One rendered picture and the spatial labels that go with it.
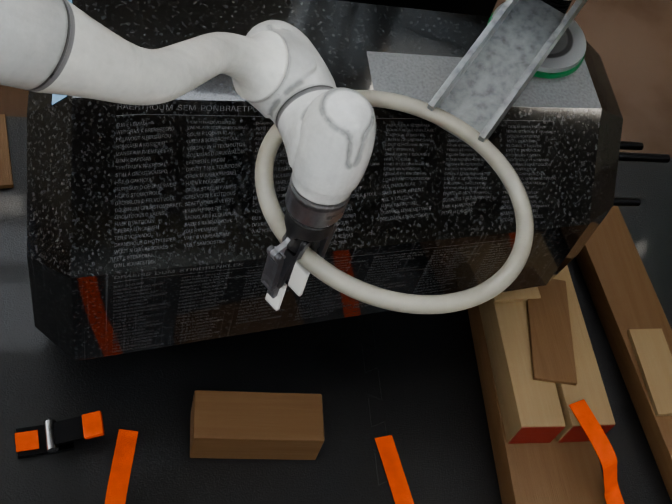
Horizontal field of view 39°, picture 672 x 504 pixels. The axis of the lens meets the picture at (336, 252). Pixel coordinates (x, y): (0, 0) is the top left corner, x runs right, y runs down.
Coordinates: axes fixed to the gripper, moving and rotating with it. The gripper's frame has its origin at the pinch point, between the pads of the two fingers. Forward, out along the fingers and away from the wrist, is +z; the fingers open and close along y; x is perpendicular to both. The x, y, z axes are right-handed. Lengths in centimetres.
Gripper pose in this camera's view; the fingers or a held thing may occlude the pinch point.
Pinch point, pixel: (287, 286)
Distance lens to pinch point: 157.8
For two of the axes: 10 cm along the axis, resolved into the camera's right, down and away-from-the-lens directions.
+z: -2.3, 6.0, 7.7
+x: -6.7, -6.7, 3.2
